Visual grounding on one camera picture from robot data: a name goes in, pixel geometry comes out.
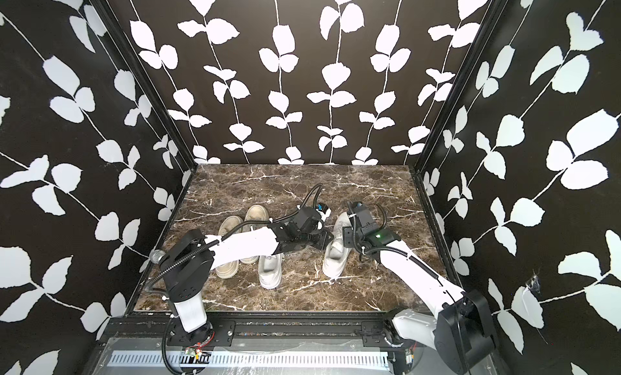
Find white sneaker one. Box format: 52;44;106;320
258;254;283;289
322;212;351;279

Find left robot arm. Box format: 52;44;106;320
143;184;333;334

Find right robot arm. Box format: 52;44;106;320
344;201;498;374

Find beige sneaker right one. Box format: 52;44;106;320
240;204;269;265

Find beige sneaker one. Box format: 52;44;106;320
215;216;243;280
240;204;269;265

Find beige sneaker left one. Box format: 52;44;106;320
215;216;243;280

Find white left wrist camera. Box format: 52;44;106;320
316;203;332;221

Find white slotted cable duct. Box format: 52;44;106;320
105;350;391;371

